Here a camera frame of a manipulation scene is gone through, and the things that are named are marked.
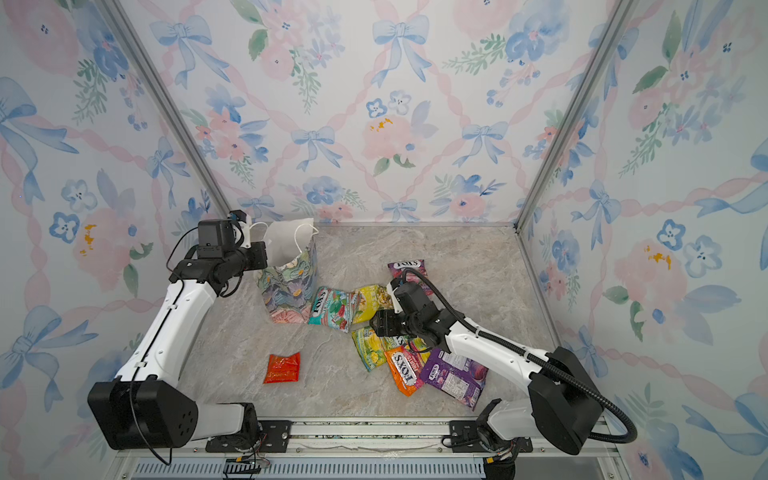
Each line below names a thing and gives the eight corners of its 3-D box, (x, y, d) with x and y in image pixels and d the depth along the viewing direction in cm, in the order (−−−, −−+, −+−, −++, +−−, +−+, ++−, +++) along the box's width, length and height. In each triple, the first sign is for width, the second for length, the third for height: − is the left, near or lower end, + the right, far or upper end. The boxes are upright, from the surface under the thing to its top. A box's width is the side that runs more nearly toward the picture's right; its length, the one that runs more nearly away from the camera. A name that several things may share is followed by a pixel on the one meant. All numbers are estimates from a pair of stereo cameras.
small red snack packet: (265, 383, 84) (262, 380, 82) (272, 356, 89) (269, 353, 87) (298, 383, 84) (296, 381, 82) (303, 356, 89) (301, 353, 87)
